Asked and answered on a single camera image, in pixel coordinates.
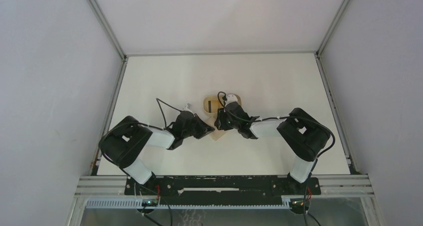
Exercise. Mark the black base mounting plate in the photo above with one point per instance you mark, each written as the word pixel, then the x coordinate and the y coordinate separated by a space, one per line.
pixel 237 190

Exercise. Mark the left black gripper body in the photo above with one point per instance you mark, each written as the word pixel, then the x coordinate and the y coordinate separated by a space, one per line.
pixel 189 132

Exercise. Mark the white slotted cable duct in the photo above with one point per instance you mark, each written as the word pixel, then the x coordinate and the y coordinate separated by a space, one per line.
pixel 115 203

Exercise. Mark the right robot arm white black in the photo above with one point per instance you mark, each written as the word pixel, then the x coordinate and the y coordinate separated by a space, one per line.
pixel 305 136

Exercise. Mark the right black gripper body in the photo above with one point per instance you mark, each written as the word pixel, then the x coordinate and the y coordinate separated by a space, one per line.
pixel 233 124

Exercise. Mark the beige oval tray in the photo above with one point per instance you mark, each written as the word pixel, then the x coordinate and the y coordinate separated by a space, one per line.
pixel 221 99

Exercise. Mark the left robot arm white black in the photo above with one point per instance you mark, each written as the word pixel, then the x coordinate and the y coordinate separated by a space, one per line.
pixel 122 145

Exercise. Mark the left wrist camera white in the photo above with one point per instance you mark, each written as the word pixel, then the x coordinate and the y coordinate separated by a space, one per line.
pixel 188 108

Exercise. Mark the aluminium frame rail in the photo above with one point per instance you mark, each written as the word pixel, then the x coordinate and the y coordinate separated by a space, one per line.
pixel 331 186

